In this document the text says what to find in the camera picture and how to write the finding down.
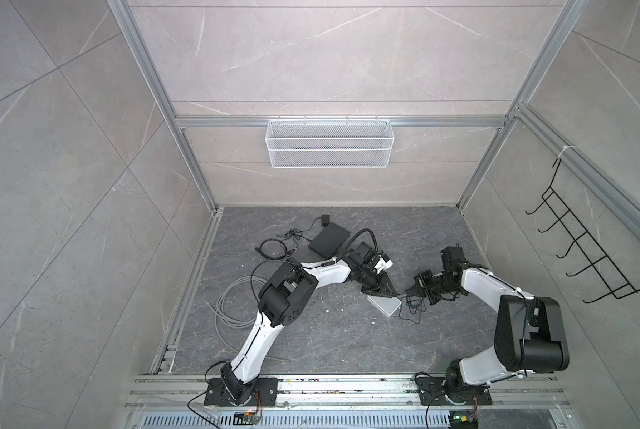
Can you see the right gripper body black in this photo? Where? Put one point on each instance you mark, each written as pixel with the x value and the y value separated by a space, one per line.
pixel 433 287

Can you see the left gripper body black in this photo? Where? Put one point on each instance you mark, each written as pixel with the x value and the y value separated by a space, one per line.
pixel 377 283

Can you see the white rectangular box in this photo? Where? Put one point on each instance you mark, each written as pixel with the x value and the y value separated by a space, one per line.
pixel 387 306

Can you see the dark grey network switch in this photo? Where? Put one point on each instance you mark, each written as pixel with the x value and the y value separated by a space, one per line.
pixel 328 242

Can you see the black power adapter with cord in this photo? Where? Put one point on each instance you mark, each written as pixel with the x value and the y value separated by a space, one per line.
pixel 300 234

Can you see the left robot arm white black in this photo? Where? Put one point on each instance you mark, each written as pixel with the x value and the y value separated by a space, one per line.
pixel 283 298

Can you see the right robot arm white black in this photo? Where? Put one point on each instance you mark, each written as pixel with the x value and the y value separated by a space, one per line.
pixel 529 335

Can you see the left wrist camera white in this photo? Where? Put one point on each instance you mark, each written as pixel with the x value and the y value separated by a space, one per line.
pixel 382 263

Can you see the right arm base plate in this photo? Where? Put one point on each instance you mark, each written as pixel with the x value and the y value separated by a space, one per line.
pixel 438 391

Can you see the white wire mesh basket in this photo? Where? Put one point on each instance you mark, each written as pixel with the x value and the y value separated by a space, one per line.
pixel 307 144

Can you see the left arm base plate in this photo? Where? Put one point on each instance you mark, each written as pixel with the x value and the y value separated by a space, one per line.
pixel 261 391

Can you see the black wire hook rack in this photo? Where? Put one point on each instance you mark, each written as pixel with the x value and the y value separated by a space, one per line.
pixel 597 260

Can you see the aluminium frame rail front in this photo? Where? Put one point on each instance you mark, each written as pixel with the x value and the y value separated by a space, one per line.
pixel 340 392

